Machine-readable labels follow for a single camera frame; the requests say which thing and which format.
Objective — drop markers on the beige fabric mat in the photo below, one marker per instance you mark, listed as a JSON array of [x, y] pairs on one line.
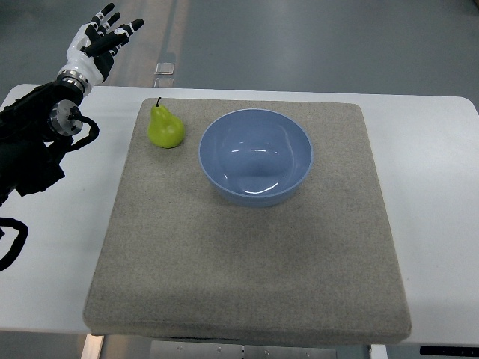
[[180, 262]]

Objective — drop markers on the grey table frame base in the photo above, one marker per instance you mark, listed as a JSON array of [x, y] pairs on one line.
[[136, 347]]

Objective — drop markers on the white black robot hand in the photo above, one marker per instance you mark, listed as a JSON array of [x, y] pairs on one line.
[[91, 54]]

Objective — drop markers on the blue bowl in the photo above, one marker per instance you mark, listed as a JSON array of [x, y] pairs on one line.
[[255, 157]]

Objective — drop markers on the metal floor plate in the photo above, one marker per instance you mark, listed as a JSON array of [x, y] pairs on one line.
[[164, 75]]

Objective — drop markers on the green pear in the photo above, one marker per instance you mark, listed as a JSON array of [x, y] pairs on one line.
[[164, 129]]

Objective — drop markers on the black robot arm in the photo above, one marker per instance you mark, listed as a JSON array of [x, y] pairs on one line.
[[31, 150]]

